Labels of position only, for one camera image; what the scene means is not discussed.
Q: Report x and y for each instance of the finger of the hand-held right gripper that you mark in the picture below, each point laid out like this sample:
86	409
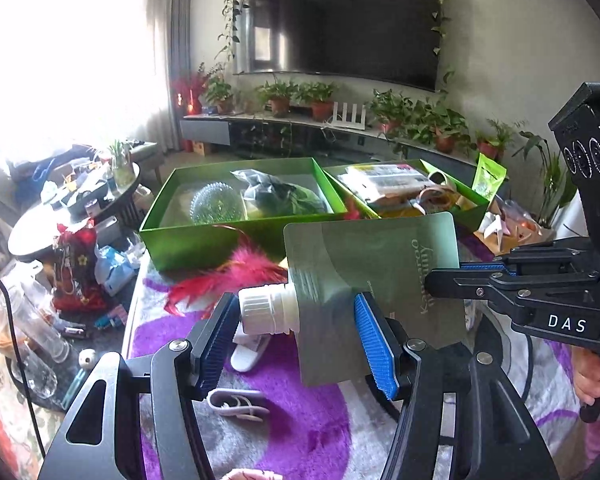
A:
480	285
540	255

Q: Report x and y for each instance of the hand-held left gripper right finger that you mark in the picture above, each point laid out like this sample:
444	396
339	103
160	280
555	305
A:
375	345

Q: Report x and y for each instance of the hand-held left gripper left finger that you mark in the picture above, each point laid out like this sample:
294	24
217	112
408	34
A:
215	345

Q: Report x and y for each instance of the green cardboard box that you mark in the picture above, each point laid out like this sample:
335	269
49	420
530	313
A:
190	250
472	215

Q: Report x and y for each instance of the green spout pouch white cap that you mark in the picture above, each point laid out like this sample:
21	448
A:
340	260

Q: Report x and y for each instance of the person's right hand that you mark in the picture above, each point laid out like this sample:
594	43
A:
587	380

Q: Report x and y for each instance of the brown cardboard box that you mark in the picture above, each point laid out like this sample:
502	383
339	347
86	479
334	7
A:
530	232

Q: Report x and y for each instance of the white plastic clip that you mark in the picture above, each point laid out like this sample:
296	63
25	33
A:
235	402
250	352

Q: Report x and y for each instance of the white paper origami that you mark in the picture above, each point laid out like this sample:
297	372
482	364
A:
495	225

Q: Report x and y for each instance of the tall broad-leaf plant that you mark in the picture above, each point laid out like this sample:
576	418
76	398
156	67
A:
545	175

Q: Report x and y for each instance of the green standing snack pouch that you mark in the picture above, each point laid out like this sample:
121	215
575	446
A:
490	177

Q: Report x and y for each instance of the beige ribbon bundle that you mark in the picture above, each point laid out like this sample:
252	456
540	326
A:
440	187

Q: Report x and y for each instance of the purple grey blanket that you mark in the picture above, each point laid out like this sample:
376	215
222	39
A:
290	420

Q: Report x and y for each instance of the potted green plant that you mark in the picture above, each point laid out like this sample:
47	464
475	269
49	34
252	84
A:
219	92
322	101
442	132
390	112
280	97
492	142

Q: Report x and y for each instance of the blue plastic bag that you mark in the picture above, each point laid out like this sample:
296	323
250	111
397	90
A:
115	270

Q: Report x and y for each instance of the pink printed cloth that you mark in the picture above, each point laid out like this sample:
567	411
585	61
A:
250	474

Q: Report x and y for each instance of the clear pack of coloured pens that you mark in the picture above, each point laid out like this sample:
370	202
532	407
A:
385	180

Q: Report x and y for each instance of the red gift bag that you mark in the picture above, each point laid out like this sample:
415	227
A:
77	270

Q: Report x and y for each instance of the clear bag of dark items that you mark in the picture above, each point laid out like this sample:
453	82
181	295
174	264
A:
280	195

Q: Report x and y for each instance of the small drinking glass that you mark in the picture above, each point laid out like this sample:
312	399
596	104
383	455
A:
32	375

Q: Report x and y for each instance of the small plant in glass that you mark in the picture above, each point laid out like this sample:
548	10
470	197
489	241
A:
121	165

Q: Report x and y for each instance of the round coffee table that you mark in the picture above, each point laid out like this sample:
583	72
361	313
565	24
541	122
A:
35	235

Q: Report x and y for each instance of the dark television cabinet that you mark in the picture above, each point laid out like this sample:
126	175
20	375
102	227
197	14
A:
205	132

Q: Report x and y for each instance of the white picket fence ornament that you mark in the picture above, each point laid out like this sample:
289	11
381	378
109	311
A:
347	117

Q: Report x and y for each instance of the red flower vase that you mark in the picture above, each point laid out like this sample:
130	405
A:
190	92

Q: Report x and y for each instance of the hanging green vine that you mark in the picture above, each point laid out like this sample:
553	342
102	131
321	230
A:
230	15
440	20

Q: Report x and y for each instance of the grey sofa with clothes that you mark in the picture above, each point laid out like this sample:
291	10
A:
5	180

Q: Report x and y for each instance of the grey curtain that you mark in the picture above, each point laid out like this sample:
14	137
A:
167	60

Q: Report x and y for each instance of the wall television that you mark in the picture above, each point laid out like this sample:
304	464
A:
340	25

